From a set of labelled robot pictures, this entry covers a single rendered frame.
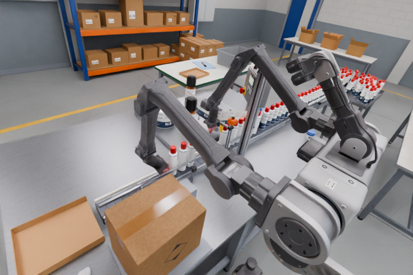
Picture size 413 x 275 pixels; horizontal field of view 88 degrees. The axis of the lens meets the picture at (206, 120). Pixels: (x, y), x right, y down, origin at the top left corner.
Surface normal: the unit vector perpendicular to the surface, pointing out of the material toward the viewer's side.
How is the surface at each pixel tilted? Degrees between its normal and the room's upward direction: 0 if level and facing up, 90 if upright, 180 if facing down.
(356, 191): 0
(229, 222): 0
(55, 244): 0
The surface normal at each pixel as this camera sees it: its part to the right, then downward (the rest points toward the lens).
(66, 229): 0.12, -0.83
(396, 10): -0.70, 0.31
